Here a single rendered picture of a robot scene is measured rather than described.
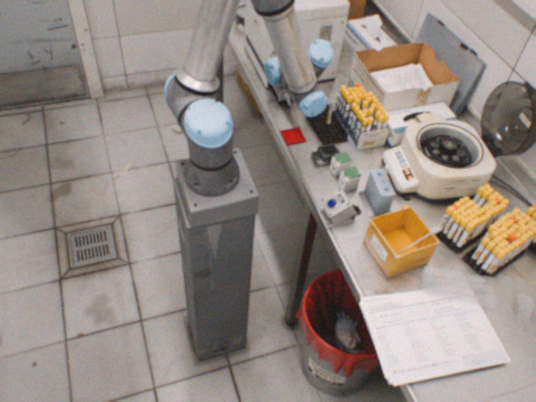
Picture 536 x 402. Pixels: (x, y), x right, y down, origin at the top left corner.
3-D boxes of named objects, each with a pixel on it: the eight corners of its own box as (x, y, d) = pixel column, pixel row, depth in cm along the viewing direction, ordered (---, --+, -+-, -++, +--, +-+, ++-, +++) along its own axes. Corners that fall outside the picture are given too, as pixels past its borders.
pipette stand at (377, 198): (358, 193, 156) (365, 170, 148) (380, 191, 157) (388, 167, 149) (368, 218, 149) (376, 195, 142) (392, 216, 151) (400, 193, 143)
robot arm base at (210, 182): (187, 199, 140) (183, 175, 132) (184, 158, 149) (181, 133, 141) (242, 194, 142) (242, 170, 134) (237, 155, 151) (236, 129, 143)
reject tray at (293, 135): (279, 132, 171) (280, 130, 171) (298, 128, 173) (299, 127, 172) (286, 145, 167) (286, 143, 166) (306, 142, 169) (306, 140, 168)
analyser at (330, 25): (243, 47, 202) (246, -30, 180) (308, 38, 210) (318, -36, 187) (269, 94, 184) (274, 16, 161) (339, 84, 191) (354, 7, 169)
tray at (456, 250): (456, 254, 143) (459, 250, 141) (431, 232, 148) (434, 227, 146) (496, 227, 151) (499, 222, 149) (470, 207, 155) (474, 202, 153)
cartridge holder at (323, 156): (310, 155, 165) (312, 147, 162) (336, 150, 167) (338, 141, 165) (317, 167, 162) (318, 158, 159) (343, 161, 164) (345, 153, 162)
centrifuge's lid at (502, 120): (506, 62, 149) (530, 64, 151) (465, 129, 167) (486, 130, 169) (545, 110, 135) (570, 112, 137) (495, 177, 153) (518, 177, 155)
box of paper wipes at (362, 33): (341, 34, 214) (347, 6, 204) (366, 30, 217) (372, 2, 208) (369, 65, 201) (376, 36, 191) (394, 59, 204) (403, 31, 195)
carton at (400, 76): (344, 85, 191) (352, 49, 179) (413, 75, 198) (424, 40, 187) (375, 129, 176) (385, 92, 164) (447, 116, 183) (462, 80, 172)
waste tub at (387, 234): (361, 241, 144) (368, 218, 136) (401, 228, 148) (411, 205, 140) (387, 280, 136) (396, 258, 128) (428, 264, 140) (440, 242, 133)
